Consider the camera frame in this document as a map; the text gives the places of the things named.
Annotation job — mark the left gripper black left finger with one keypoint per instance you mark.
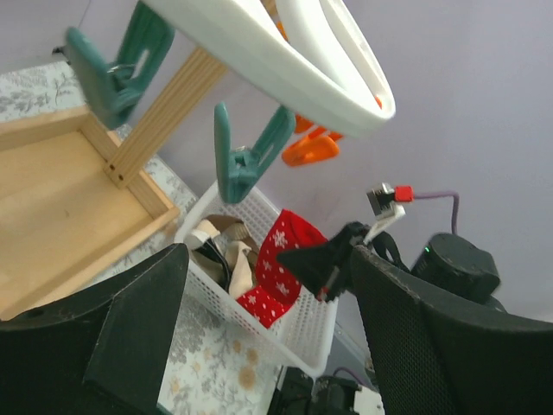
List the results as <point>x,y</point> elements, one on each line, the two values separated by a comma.
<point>102,350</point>

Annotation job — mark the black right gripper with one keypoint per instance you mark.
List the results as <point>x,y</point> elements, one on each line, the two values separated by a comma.
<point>325,269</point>

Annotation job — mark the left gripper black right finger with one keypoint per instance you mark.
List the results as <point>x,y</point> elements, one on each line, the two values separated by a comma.
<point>436,353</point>

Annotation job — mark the brown beige striped sock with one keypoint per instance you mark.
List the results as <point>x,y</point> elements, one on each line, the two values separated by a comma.
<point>233,238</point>

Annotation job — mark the black white striped sock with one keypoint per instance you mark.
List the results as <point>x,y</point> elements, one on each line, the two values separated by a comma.
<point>202,243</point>

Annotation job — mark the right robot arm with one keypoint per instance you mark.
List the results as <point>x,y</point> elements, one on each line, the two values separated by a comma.
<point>453,264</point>

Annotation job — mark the white round clip hanger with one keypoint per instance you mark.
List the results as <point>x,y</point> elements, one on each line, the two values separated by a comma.
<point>319,65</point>

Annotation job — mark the white plastic basket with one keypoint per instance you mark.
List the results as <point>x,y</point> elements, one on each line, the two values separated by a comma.
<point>297,335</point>

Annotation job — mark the orange clothes clip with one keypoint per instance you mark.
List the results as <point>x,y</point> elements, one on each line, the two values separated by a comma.
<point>309,150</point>

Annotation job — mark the teal clothes clip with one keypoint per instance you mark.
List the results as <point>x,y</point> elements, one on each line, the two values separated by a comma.
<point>238,170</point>
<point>113,89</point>

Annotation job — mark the yellow clothes clip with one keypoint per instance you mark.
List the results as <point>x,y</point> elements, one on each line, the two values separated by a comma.
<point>305,126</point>

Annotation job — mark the wooden tray base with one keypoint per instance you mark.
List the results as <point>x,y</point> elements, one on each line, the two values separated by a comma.
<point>63,219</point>

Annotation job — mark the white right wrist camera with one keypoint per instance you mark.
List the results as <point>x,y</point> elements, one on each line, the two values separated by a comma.
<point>387,204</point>

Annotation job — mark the wooden rack post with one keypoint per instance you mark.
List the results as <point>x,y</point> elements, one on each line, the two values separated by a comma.
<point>190,84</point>

